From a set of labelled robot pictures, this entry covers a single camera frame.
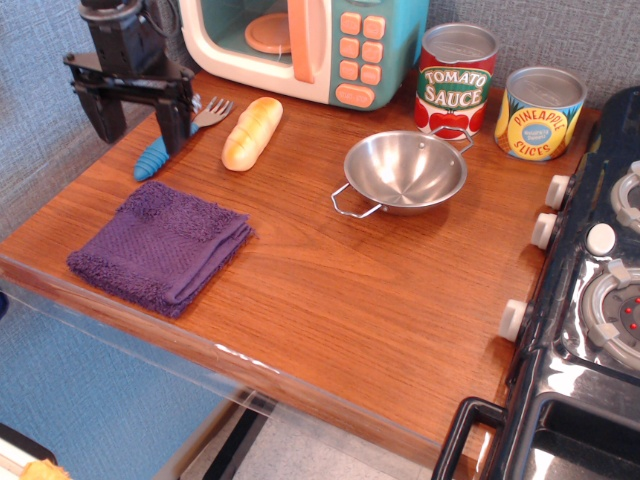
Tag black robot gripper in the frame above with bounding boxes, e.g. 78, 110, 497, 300
64, 1, 198, 155

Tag blue handled metal fork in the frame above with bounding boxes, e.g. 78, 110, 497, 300
133, 96, 236, 182

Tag purple folded rag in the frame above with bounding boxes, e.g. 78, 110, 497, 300
67, 181, 253, 318

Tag white stove knob middle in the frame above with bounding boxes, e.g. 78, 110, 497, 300
530, 213, 557, 250

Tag white stove knob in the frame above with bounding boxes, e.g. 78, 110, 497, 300
498, 299, 528, 342
545, 175, 571, 210
530, 213, 557, 250

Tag white stove knob top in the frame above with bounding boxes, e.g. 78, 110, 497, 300
545, 175, 571, 210

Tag white stove knob bottom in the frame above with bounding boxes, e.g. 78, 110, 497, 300
498, 299, 528, 342

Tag black toy stove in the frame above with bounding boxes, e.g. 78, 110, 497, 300
430, 86, 640, 480

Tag toy bread loaf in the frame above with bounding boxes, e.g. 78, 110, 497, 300
221, 97, 283, 172

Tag orange microwave turntable plate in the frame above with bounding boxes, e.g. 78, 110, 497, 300
244, 12, 291, 55

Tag teal toy microwave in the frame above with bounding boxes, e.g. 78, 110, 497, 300
179, 0, 429, 111

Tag tomato sauce can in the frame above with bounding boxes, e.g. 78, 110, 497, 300
414, 23, 499, 140

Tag orange object bottom left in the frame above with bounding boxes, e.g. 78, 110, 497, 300
19, 459, 71, 480

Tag pineapple slices can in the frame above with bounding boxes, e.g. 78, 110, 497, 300
494, 66, 587, 162

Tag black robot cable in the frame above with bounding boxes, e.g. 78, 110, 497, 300
142, 0, 184, 41

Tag small steel bowl with handles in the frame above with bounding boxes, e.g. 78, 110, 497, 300
331, 126, 474, 219

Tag black oven door handle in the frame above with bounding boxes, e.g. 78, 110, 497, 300
431, 397, 507, 480

